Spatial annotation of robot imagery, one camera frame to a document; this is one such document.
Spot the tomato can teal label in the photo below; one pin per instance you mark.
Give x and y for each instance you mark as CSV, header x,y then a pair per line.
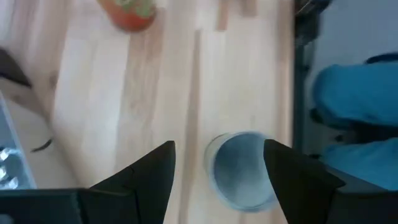
x,y
239,174

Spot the green beans can orange label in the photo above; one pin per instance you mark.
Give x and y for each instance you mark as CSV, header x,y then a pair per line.
x,y
130,17

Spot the person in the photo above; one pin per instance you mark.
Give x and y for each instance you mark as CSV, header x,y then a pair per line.
x,y
357,93

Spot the chrome object with black end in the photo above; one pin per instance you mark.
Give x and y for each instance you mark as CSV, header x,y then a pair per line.
x,y
12,161

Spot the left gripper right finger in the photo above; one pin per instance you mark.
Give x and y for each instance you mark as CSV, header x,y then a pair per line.
x,y
298,180

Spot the black table edge frame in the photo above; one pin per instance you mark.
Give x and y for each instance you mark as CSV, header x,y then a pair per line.
x,y
300,77

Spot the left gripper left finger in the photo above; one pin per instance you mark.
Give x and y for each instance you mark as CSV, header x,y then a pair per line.
x,y
146,186

